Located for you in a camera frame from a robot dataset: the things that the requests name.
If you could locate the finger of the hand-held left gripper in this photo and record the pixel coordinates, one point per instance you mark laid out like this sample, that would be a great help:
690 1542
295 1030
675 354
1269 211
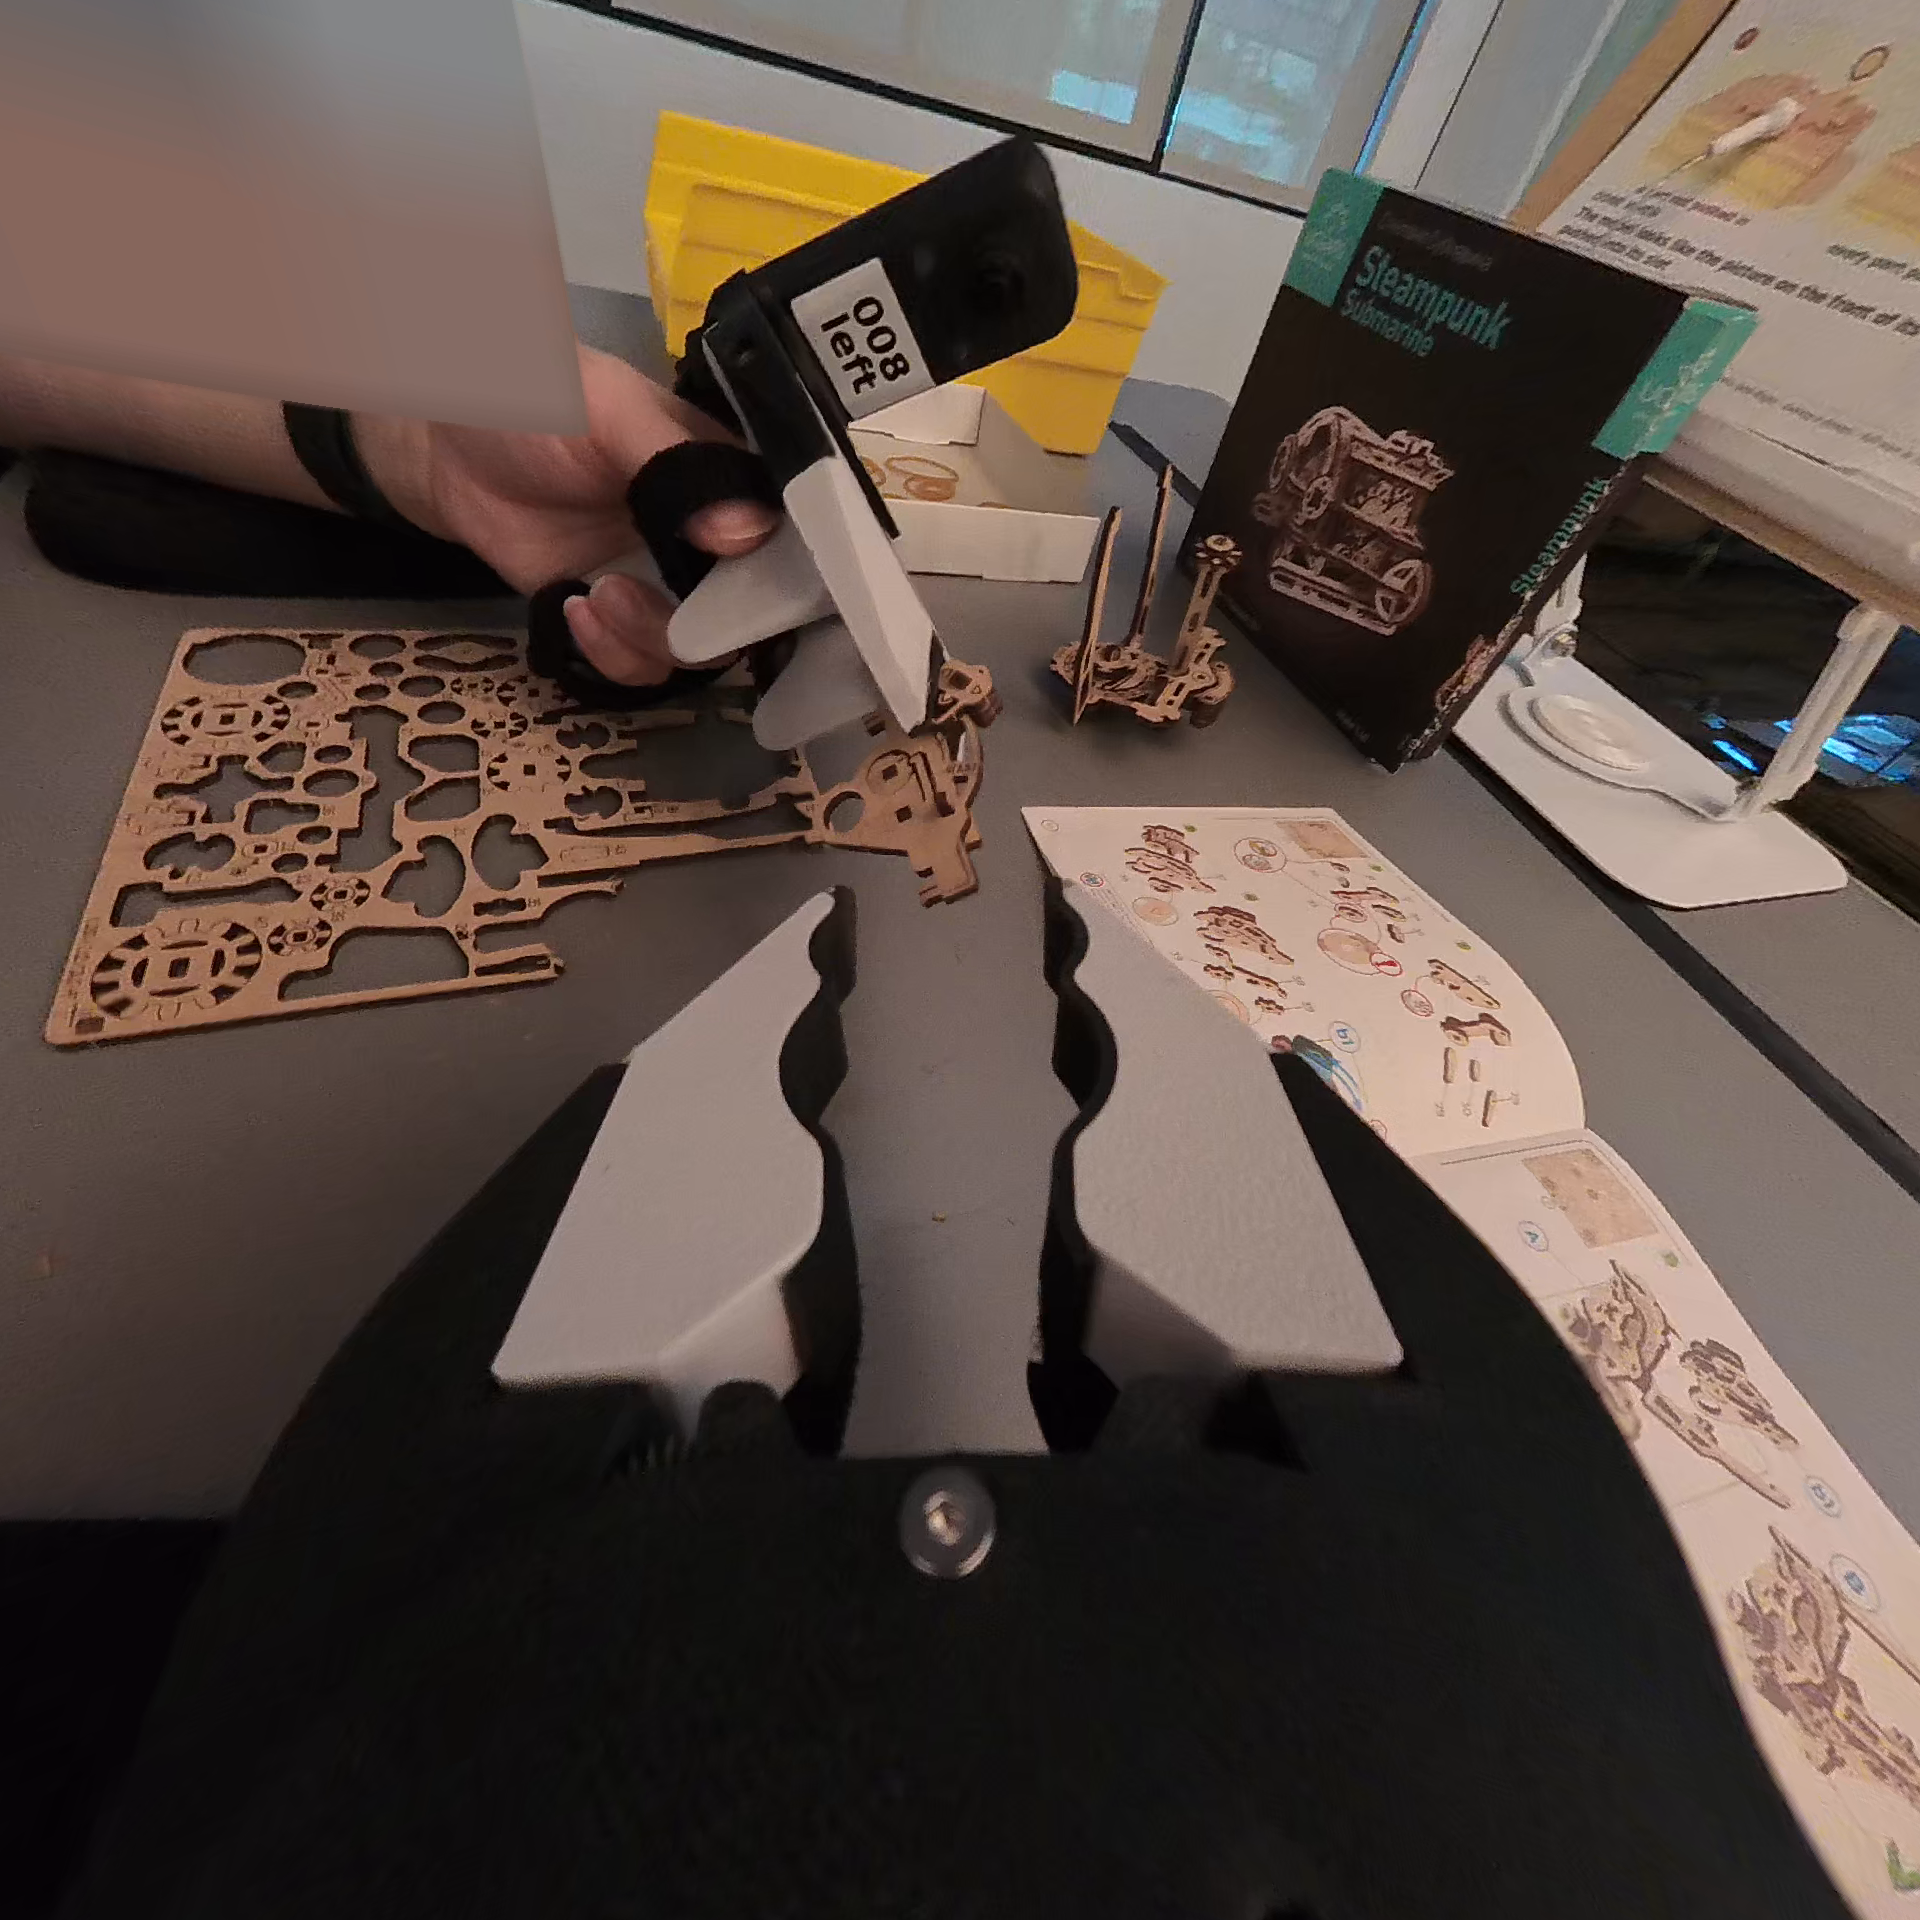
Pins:
865 583

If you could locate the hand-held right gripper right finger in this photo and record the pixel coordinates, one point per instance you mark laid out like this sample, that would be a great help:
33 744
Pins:
1227 1194

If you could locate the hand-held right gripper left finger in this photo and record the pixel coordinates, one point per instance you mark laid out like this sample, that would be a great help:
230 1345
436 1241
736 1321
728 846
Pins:
661 1194

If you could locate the small wooden gear assembly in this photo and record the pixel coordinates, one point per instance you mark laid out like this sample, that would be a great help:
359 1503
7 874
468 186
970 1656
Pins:
964 692

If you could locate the laser-cut wooden parts sheet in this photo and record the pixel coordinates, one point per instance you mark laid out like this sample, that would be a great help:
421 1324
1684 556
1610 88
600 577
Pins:
421 809

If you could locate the partly built wooden model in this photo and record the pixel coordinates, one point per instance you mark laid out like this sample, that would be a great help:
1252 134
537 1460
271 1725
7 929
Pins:
1139 675

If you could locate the black model kit box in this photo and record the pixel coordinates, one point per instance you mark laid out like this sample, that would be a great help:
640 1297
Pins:
1430 453

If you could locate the person's left hand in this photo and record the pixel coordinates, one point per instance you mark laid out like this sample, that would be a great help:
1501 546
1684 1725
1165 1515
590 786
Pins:
511 497

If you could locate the white cardboard tray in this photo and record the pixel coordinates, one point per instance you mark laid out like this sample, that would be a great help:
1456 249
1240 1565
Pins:
1004 546

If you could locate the glass window panel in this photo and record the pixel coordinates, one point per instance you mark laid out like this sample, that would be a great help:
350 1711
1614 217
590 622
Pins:
970 55

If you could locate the yellow plastic bin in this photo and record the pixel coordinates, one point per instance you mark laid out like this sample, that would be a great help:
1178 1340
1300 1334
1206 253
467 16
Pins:
750 180

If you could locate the open instruction booklet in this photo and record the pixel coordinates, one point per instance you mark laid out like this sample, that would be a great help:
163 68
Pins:
1354 976

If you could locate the black wristband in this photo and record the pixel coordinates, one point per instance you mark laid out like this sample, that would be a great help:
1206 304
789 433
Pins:
323 459

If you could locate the white desk stand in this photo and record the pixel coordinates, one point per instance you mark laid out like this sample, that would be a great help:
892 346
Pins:
1649 809

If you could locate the black wrist rest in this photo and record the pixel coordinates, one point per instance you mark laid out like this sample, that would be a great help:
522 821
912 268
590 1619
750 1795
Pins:
179 536

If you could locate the printed instruction board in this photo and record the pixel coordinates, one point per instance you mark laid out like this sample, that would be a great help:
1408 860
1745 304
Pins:
1769 224

